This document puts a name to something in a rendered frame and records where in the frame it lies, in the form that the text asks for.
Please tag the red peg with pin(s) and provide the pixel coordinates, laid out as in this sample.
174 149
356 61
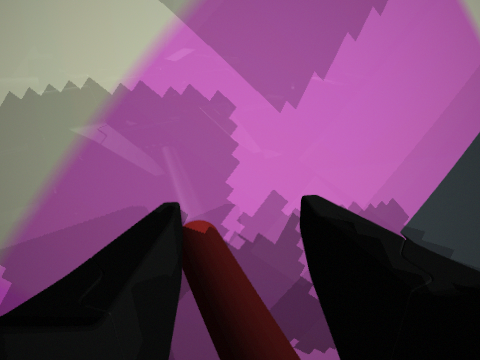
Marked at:
238 321

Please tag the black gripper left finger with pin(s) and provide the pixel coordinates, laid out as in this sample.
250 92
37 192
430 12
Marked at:
119 305

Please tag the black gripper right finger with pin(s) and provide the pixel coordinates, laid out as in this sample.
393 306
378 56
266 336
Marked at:
385 297

